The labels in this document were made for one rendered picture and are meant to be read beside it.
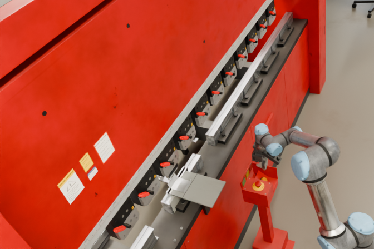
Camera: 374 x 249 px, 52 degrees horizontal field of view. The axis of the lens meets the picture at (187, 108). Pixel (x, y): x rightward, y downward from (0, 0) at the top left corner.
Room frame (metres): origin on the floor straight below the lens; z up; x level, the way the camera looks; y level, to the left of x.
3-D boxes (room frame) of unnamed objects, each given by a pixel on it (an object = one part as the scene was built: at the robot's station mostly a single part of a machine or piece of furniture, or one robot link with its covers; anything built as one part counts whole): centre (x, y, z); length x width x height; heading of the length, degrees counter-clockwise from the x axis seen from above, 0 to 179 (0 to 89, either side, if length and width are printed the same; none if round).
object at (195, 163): (1.55, 0.15, 0.92); 0.39 x 0.06 x 0.10; 141
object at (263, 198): (1.52, -0.30, 0.75); 0.20 x 0.16 x 0.18; 142
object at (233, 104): (2.48, -0.62, 0.92); 1.68 x 0.06 x 0.10; 141
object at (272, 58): (2.55, -0.76, 0.89); 0.30 x 0.05 x 0.03; 141
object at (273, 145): (1.44, -0.40, 1.13); 0.11 x 0.11 x 0.08; 12
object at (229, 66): (2.10, -0.31, 1.24); 0.15 x 0.09 x 0.17; 141
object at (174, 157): (1.48, 0.19, 1.24); 0.15 x 0.09 x 0.17; 141
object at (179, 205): (1.50, 0.11, 0.89); 0.30 x 0.05 x 0.03; 141
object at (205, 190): (1.41, 0.07, 1.00); 0.26 x 0.18 x 0.01; 51
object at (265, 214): (1.52, -0.30, 0.39); 0.06 x 0.06 x 0.54; 52
